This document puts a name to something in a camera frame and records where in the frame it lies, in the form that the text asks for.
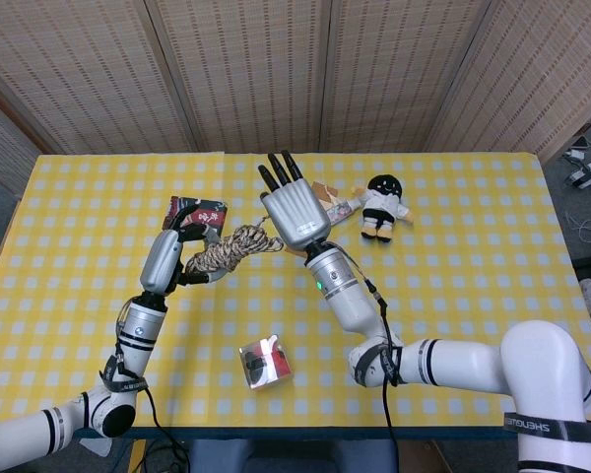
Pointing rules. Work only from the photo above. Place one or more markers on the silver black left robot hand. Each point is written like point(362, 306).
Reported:
point(160, 266)

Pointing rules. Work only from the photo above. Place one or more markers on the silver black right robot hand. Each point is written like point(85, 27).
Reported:
point(298, 212)

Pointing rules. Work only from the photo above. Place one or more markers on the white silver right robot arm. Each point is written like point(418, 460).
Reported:
point(473, 359)

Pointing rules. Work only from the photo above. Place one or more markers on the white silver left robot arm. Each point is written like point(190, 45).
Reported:
point(138, 330)

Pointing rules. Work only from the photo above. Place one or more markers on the brown cardboard card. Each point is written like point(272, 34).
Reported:
point(322, 192)

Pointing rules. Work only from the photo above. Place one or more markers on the white printed tube packet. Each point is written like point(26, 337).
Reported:
point(340, 212)

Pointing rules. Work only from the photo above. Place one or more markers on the black red card box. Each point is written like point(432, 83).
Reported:
point(212, 217)

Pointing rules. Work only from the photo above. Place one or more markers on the black white plush doll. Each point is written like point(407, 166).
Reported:
point(381, 207)

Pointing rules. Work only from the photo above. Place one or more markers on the clear plastic cube box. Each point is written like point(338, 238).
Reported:
point(266, 362)

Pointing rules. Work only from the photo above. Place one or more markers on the woven folding screen panel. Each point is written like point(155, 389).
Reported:
point(246, 74)
point(399, 74)
point(79, 74)
point(0, 148)
point(546, 64)

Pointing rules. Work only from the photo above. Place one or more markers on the yellow white checked tablecloth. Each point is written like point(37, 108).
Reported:
point(473, 276)

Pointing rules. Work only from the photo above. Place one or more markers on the grey device on floor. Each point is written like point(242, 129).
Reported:
point(588, 175)

